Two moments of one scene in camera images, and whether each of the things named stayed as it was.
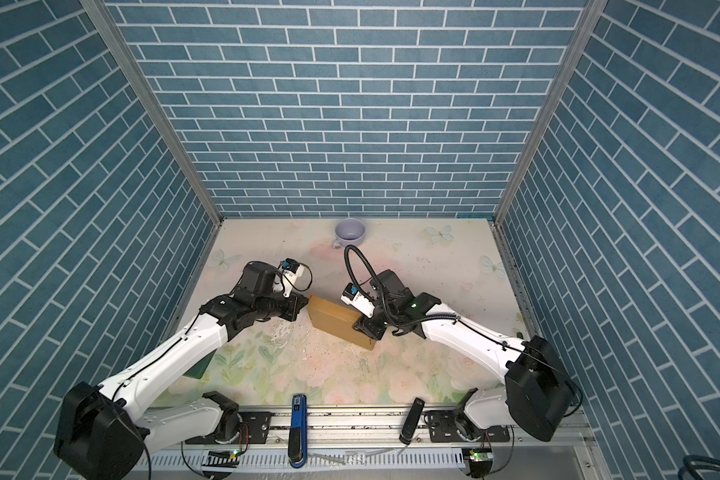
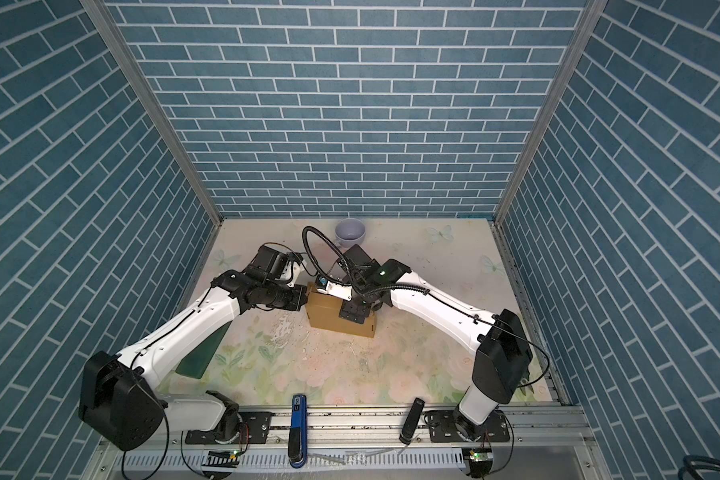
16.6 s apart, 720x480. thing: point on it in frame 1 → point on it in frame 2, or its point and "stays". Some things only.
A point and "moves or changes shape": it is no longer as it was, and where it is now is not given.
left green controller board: [222, 458] stays
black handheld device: [411, 421] stays
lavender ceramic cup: [349, 231] stays
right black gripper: [365, 325] → [352, 311]
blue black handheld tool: [297, 435] stays
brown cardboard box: [338, 318] moves or changes shape
